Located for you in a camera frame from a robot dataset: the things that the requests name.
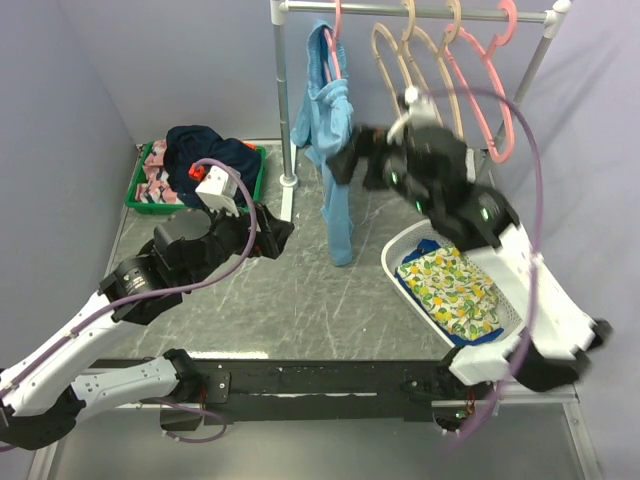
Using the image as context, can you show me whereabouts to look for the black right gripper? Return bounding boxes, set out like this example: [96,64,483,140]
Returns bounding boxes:
[325,122,438,219]

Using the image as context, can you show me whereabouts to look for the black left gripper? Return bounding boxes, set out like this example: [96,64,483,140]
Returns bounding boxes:
[183,198,294,289]

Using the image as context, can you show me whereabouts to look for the light blue shorts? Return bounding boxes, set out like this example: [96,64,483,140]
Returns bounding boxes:
[291,20,354,266]

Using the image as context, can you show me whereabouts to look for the pink hanger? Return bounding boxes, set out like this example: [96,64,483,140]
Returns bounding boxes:
[443,0,518,165]
[323,0,342,83]

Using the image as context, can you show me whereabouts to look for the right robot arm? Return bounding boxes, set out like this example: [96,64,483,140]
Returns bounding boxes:
[327,125,611,399]

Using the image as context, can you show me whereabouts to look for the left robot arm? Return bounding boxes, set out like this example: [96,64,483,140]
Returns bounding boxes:
[1,204,294,451]

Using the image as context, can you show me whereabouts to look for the beige hanger left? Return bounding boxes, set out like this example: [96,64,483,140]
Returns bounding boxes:
[370,0,424,116]

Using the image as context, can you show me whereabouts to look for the beige hanger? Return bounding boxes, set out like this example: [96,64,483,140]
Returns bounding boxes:
[370,0,424,116]
[400,0,464,139]

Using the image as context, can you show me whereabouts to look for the beige hanger right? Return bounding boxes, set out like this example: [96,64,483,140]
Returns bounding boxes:
[400,0,464,139]

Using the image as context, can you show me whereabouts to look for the royal blue garment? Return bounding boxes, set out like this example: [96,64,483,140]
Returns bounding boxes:
[403,239,440,263]

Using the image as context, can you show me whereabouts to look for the pink patterned cloth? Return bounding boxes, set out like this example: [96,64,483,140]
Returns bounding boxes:
[134,139,183,205]

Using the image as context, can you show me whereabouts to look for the navy blue garment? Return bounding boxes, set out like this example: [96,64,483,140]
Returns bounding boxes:
[163,124,263,210]

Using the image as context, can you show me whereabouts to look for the green plastic tray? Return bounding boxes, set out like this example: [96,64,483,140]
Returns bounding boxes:
[124,142,267,215]

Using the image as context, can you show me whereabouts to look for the lemon print cloth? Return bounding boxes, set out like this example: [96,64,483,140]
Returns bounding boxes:
[395,246,502,345]

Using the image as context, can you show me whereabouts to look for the white clothes rack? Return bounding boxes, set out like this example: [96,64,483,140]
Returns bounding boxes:
[269,1,572,221]

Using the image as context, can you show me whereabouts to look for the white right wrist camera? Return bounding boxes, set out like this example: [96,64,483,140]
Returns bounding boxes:
[386,86,441,144]

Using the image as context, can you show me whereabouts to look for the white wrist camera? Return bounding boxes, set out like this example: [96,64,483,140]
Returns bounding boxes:
[386,86,441,144]
[189,165,241,216]

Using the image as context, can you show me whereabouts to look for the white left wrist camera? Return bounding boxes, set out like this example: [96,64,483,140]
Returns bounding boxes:
[189,165,241,216]

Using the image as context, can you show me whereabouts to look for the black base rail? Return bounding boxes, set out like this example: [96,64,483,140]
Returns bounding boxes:
[87,357,496,431]

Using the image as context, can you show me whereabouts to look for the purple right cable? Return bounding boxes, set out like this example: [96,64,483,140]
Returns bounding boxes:
[424,87,545,456]

